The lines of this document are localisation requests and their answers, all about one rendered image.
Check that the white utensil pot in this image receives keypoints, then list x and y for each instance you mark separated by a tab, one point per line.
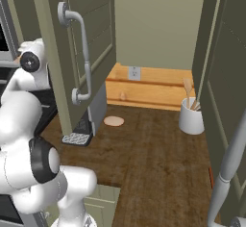
190	121

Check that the olive green cabinet door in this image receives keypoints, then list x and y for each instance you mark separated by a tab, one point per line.
99	19
229	61

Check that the olive green lower cupboard door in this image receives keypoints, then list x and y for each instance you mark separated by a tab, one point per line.
102	205

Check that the grey coffee machine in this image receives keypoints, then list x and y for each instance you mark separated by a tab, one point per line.
98	105

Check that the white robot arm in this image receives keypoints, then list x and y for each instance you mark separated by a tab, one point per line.
19	115

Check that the small tan knob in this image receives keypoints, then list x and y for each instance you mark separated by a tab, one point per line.
123	95

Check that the grey microwave oven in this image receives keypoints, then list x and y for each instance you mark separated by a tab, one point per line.
4	35

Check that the black stove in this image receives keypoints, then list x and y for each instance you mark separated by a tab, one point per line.
48	104

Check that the wooden spatula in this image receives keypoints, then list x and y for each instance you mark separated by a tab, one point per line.
187	86

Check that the grey wall outlet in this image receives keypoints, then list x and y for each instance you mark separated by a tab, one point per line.
134	73

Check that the round pale coaster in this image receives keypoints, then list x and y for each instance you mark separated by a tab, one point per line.
113	121

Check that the small orange object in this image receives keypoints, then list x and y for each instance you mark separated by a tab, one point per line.
211	176

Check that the wooden spoon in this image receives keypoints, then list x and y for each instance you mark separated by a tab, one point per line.
194	105

